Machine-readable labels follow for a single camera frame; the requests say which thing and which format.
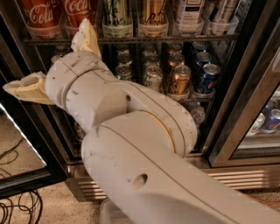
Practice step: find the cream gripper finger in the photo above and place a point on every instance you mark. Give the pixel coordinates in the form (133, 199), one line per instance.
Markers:
(85, 39)
(31, 88)

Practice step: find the red coca-cola can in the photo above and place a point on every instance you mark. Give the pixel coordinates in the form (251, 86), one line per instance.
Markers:
(75, 11)
(43, 18)

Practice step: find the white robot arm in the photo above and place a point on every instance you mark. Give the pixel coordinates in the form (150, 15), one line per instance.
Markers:
(135, 142)

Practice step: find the green lacroix can top shelf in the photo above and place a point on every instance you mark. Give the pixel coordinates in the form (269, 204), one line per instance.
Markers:
(117, 19)

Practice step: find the front green can middle shelf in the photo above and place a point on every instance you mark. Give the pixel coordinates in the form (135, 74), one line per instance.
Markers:
(123, 72)

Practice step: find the open glass fridge door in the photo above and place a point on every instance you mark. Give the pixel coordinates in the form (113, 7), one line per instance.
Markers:
(32, 146)

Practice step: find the gold lacroix can top shelf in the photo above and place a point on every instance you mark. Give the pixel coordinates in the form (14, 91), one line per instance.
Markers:
(152, 18)

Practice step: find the front white green can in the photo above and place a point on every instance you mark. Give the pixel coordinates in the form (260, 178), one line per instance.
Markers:
(152, 78)

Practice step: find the front gold can middle shelf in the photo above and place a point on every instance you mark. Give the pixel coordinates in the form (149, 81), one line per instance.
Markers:
(178, 85)

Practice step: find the white label can top shelf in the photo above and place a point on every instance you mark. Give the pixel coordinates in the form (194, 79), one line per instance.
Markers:
(187, 16)

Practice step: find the front blue pepsi can right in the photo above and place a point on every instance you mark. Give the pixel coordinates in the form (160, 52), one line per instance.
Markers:
(205, 79)

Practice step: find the water bottle bottom shelf right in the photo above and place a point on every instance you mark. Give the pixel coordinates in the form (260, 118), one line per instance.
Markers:
(198, 115)

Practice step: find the silver can top shelf right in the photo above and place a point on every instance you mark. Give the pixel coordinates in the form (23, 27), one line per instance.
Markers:
(219, 14)

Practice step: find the right fridge glass door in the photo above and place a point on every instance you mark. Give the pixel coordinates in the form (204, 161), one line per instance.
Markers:
(233, 147)

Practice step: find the pepsi can behind right door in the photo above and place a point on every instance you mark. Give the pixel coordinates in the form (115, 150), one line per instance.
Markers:
(272, 119)

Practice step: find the stainless steel fridge base grille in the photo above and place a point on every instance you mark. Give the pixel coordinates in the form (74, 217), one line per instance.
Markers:
(84, 189)

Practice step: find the clear plastic bin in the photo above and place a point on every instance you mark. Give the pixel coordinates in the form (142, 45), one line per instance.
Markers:
(107, 210)

